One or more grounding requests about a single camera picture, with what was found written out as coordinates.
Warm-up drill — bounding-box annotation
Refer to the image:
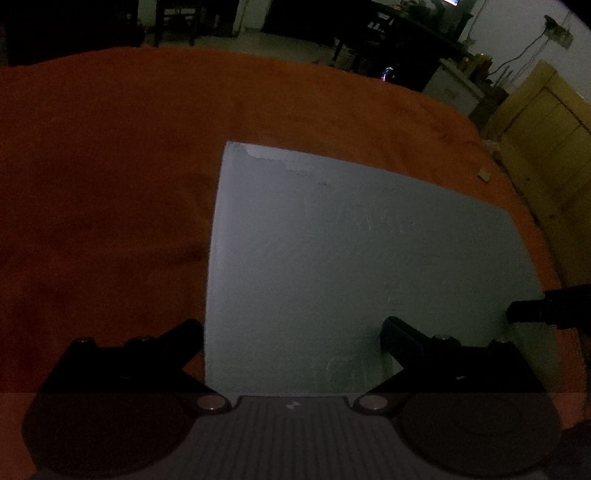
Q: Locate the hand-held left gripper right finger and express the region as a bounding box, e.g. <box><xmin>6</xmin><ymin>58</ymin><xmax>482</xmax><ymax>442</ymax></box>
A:
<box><xmin>379</xmin><ymin>316</ymin><xmax>544</xmax><ymax>411</ymax></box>

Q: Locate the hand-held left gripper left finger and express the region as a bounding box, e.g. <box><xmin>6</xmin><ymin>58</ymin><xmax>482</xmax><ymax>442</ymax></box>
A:
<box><xmin>44</xmin><ymin>318</ymin><xmax>232</xmax><ymax>412</ymax></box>

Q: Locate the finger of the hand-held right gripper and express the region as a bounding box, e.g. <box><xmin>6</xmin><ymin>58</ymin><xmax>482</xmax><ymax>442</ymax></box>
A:
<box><xmin>506</xmin><ymin>284</ymin><xmax>591</xmax><ymax>331</ymax></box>

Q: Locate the orange cloth-covered desktop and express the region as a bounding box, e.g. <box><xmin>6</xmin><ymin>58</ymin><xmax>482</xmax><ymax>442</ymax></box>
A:
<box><xmin>0</xmin><ymin>46</ymin><xmax>580</xmax><ymax>480</ymax></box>

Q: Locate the grey rectangular board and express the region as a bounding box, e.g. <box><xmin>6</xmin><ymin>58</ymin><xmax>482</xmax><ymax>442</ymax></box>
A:
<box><xmin>203</xmin><ymin>141</ymin><xmax>546</xmax><ymax>397</ymax></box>

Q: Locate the tan wooden cabinet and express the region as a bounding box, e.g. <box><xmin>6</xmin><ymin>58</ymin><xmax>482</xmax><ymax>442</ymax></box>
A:
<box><xmin>482</xmin><ymin>60</ymin><xmax>591</xmax><ymax>298</ymax></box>

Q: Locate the white cabinet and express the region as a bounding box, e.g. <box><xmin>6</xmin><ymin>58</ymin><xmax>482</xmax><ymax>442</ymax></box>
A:
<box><xmin>422</xmin><ymin>58</ymin><xmax>486</xmax><ymax>117</ymax></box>

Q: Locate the dark desk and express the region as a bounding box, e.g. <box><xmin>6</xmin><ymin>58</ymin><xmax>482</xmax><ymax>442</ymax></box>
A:
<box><xmin>332</xmin><ymin>0</ymin><xmax>465</xmax><ymax>92</ymax></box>

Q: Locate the dark wooden chair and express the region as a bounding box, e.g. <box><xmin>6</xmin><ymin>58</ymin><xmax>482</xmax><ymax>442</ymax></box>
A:
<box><xmin>151</xmin><ymin>0</ymin><xmax>200</xmax><ymax>48</ymax></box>

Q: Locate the wall socket with cable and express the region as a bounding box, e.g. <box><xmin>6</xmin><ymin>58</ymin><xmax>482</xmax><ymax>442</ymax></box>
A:
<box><xmin>489</xmin><ymin>15</ymin><xmax>574</xmax><ymax>81</ymax></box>

